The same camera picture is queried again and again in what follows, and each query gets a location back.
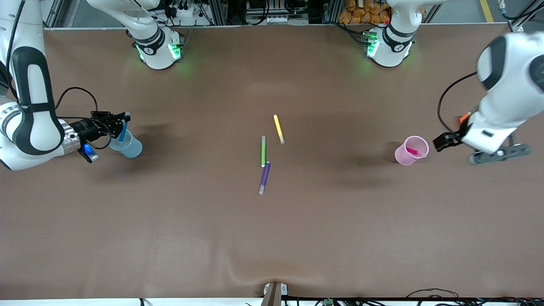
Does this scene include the purple marker pen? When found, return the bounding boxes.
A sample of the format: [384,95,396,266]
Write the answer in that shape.
[258,161,271,195]

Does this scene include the light blue plastic cup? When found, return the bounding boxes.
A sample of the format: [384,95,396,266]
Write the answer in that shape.
[109,130,143,159]

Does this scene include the white power strip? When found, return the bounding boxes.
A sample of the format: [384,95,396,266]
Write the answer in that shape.
[168,0,207,18]

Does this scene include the yellow marker pen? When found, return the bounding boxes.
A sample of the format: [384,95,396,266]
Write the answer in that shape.
[273,114,286,145]

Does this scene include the bag of orange items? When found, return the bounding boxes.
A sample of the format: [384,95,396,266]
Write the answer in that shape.
[339,0,391,25]

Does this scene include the brown table cover sheet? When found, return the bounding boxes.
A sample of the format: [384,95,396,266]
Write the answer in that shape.
[0,23,544,300]

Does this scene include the black floor cable bundle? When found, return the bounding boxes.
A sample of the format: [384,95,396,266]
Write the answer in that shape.
[406,288,544,306]

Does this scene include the pink plastic cup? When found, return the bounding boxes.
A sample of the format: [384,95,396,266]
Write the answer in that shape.
[394,135,430,166]

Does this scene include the aluminium frame post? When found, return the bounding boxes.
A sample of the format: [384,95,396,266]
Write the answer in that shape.
[40,0,64,30]
[508,0,544,34]

